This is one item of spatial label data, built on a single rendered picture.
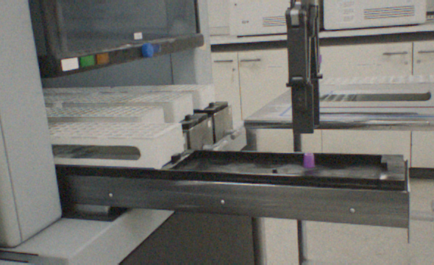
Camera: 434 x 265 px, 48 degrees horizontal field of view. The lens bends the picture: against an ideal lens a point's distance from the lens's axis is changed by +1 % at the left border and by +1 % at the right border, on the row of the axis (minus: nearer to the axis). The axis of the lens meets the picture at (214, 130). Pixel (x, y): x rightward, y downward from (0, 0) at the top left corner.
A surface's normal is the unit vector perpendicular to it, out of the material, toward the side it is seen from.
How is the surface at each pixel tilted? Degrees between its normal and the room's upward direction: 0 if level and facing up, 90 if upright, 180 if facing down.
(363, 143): 90
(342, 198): 90
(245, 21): 90
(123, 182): 90
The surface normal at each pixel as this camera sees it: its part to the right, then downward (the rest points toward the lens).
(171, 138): 0.94, 0.01
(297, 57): -0.34, 0.22
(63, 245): -0.07, -0.97
